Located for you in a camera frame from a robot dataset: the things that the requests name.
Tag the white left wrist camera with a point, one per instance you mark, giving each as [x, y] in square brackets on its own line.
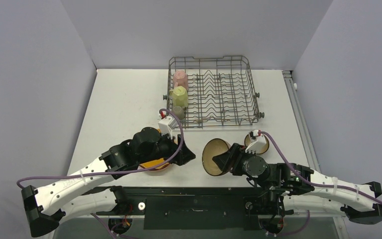
[167, 124]

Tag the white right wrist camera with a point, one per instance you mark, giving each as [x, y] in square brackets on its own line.
[257, 143]

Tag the small grey-green cup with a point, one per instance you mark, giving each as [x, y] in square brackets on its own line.
[179, 112]

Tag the pale yellow mug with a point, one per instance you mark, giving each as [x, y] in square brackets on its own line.
[179, 97]

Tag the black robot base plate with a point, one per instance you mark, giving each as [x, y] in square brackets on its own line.
[198, 208]

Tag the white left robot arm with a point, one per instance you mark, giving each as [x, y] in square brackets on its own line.
[48, 206]

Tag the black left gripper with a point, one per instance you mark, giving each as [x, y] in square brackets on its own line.
[173, 147]

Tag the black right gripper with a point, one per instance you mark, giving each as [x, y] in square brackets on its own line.
[236, 158]

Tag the grey wire dish rack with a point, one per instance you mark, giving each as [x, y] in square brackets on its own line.
[221, 91]

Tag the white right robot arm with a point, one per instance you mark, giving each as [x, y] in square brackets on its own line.
[300, 186]

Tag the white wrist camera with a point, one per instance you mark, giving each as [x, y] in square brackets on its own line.
[257, 143]
[167, 124]

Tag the pink mug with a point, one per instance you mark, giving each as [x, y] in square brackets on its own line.
[180, 78]

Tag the orange polka dot plate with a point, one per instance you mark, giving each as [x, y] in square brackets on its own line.
[154, 164]

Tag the aluminium frame rail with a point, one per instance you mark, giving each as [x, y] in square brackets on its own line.
[300, 120]

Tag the brown ceramic bowl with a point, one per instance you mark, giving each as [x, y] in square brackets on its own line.
[263, 148]
[213, 148]

